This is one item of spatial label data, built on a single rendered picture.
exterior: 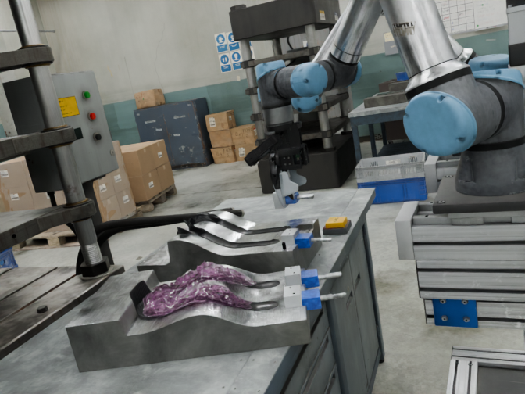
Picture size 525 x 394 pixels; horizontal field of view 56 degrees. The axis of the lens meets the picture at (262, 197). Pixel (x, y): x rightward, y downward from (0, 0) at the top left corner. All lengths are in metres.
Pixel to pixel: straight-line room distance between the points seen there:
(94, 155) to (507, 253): 1.46
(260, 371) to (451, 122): 0.57
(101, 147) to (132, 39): 7.41
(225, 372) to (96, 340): 0.29
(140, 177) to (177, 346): 4.92
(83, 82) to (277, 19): 3.55
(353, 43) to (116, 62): 8.54
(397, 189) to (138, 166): 2.97
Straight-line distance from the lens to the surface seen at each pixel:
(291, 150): 1.23
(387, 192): 4.58
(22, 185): 5.64
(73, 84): 1.96
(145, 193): 5.95
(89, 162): 1.95
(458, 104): 0.88
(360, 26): 1.18
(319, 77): 1.15
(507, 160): 1.03
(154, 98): 8.63
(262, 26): 5.39
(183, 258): 1.43
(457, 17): 7.67
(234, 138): 8.15
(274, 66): 1.22
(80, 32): 10.05
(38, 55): 1.67
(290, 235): 1.31
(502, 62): 1.51
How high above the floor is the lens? 1.34
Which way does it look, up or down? 14 degrees down
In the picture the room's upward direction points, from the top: 11 degrees counter-clockwise
